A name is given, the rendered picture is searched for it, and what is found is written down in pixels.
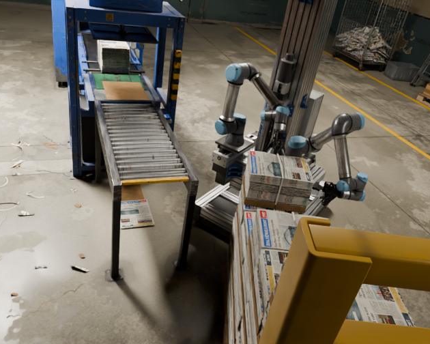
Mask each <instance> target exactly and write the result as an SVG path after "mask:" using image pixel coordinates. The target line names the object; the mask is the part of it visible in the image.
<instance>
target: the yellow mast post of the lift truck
mask: <svg viewBox="0 0 430 344"><path fill-rule="evenodd" d="M308 224H312V225H322V226H327V227H330V225H331V222H330V220H329V219H323V218H313V217H307V216H303V217H301V218H300V219H299V222H298V226H297V228H296V232H295V234H294V237H293V240H292V243H291V247H290V249H289V253H288V256H287V259H286V262H285V265H284V268H283V271H282V274H281V277H280V280H279V282H278V286H277V288H276V292H275V294H274V298H273V301H272V305H271V307H270V311H269V313H268V317H267V319H266V323H265V326H264V328H263V332H262V334H261V338H260V340H259V344H333V343H334V341H335V339H336V337H337V335H338V333H339V331H340V329H341V327H342V325H343V323H344V321H345V318H346V317H347V314H348V313H349V310H350V308H351V307H352V304H353V303H354V300H355V299H356V296H357V294H358V292H359V290H360V288H361V286H362V284H363V282H364V280H365V278H366V276H367V273H368V271H369V269H370V267H371V265H372V261H371V258H369V257H358V256H352V255H341V254H335V253H325V252H318V251H316V250H315V247H314V244H313V241H312V237H311V234H310V231H309V227H308Z"/></svg>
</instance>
